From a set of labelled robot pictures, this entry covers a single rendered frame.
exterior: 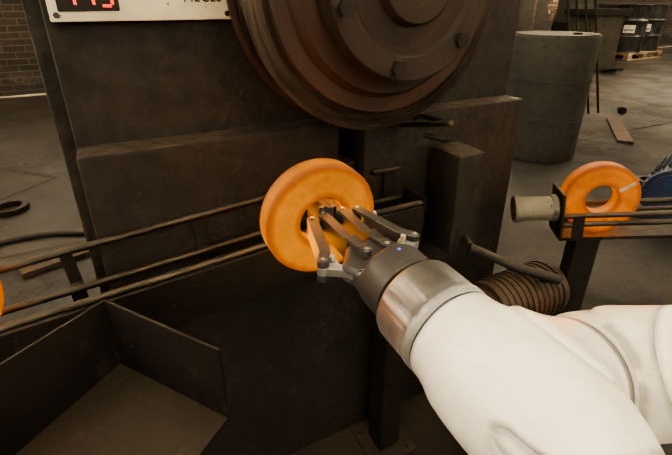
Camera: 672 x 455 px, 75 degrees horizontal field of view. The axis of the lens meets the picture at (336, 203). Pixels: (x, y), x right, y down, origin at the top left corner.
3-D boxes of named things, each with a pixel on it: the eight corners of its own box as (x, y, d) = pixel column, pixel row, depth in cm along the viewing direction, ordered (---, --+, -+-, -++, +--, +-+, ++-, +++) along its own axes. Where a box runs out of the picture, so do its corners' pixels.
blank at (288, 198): (249, 173, 53) (258, 184, 50) (361, 144, 59) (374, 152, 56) (267, 274, 61) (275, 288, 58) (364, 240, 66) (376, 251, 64)
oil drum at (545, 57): (477, 146, 360) (494, 30, 323) (528, 137, 385) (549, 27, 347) (538, 169, 312) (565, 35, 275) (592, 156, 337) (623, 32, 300)
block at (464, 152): (419, 237, 108) (427, 143, 98) (444, 230, 111) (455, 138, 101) (448, 258, 99) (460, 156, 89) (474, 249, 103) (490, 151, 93)
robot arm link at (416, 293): (482, 356, 41) (441, 316, 46) (501, 277, 37) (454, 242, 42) (403, 392, 37) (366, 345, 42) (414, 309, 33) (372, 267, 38)
